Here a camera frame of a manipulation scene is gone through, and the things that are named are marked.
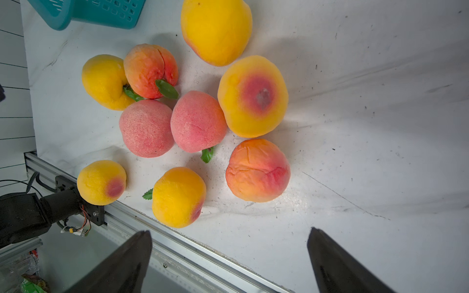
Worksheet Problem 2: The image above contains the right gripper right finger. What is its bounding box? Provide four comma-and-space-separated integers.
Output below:
307, 227, 394, 293

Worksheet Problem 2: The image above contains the yellow peach top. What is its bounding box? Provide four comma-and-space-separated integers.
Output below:
181, 1, 253, 67

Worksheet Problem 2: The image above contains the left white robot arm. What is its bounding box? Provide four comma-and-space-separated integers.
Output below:
1, 189, 82, 248

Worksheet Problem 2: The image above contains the pink peach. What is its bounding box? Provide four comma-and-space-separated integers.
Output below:
171, 90, 228, 164
119, 100, 175, 158

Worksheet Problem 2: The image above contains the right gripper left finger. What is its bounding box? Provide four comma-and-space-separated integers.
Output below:
67, 231, 153, 293

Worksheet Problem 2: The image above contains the pink peach left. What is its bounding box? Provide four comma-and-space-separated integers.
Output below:
119, 100, 175, 158

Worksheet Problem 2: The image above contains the teal plastic basket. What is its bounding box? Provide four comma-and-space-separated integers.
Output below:
29, 0, 145, 31

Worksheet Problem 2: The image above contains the pink peach right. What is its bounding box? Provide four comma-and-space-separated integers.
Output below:
171, 90, 228, 164

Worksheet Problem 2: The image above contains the orange red peach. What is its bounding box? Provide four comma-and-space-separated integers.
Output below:
123, 44, 179, 100
225, 139, 291, 203

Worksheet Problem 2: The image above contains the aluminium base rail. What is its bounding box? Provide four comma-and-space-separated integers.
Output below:
1, 151, 293, 293

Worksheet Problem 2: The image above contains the yellow peach red spot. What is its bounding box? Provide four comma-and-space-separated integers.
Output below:
217, 56, 289, 138

